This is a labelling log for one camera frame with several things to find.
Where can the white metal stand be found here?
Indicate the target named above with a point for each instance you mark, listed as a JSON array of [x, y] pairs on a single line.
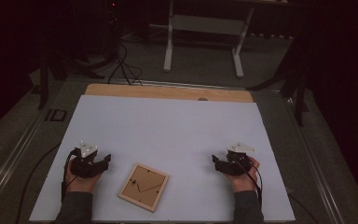
[[205, 25]]

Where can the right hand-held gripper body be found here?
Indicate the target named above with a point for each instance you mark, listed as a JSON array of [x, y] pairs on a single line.
[[238, 165]]

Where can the black metal stand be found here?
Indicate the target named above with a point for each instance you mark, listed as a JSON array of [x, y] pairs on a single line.
[[298, 90]]

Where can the wooden picture frame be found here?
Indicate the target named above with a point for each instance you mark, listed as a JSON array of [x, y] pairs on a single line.
[[144, 187]]

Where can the small round table grommet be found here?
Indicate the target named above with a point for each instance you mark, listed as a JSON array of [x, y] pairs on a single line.
[[202, 99]]

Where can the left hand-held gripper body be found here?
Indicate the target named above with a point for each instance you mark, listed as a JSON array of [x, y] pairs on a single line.
[[85, 166]]

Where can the black floor socket plate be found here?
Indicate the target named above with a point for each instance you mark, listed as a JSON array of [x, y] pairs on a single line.
[[56, 115]]

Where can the dark equipment rack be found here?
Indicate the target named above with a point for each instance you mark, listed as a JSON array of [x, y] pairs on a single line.
[[112, 28]]

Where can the person's right hand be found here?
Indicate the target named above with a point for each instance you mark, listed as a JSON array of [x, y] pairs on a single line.
[[242, 183]]

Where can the metal floor rail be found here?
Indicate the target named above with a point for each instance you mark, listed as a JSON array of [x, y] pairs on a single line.
[[317, 165], [9, 165]]

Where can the person's left hand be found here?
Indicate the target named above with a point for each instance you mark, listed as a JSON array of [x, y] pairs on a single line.
[[82, 184]]

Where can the white table mat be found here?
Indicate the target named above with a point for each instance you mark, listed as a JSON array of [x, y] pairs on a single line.
[[167, 130]]

